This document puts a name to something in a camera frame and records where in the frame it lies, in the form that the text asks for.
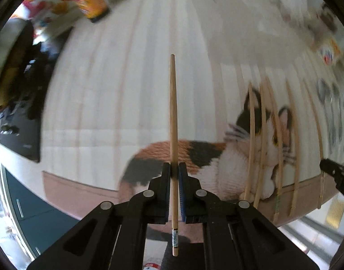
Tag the striped cat placemat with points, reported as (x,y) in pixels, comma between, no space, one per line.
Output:
(106,126)

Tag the large steel spoon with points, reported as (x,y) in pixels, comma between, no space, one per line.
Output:
(325,97)

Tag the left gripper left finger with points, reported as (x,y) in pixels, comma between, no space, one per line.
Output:
(152,205)

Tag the black induction cooktop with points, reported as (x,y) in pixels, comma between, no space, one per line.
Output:
(22,135)

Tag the wooden chopstick with label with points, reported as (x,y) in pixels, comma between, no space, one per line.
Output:
(174,194)

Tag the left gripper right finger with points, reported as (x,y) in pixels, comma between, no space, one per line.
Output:
(197,204)

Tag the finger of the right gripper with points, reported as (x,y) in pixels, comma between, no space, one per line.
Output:
(335,170)

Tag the white yellow soap box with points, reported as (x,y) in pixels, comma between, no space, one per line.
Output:
(329,52)

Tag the teal cabinet front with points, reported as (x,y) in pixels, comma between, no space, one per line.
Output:
(38,223)

